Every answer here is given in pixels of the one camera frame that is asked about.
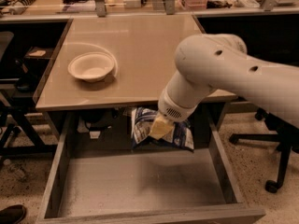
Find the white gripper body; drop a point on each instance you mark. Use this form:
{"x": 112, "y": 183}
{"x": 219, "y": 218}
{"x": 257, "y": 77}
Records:
{"x": 172, "y": 107}

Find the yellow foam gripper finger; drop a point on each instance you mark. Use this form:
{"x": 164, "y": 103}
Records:
{"x": 161, "y": 126}

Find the blue chip bag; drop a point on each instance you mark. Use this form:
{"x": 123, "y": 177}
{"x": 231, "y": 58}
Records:
{"x": 180, "y": 137}

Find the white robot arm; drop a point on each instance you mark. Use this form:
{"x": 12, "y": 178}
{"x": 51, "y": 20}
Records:
{"x": 206, "y": 63}

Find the grey counter cabinet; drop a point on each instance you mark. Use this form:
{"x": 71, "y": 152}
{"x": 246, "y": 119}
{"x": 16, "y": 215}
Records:
{"x": 143, "y": 47}

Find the grey open drawer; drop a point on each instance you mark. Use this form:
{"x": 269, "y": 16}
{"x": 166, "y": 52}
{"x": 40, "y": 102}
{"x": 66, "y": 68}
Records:
{"x": 108, "y": 182}

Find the white paper bowl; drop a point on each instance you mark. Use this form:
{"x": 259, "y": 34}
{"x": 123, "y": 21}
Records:
{"x": 91, "y": 67}

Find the black office chair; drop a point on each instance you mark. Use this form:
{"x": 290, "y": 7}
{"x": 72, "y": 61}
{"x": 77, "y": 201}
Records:
{"x": 287, "y": 137}

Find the black stand left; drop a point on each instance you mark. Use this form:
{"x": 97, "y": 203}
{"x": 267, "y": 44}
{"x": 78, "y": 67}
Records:
{"x": 25, "y": 86}

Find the black shoe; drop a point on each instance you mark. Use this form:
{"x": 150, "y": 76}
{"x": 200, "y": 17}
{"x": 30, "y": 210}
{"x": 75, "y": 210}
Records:
{"x": 13, "y": 214}

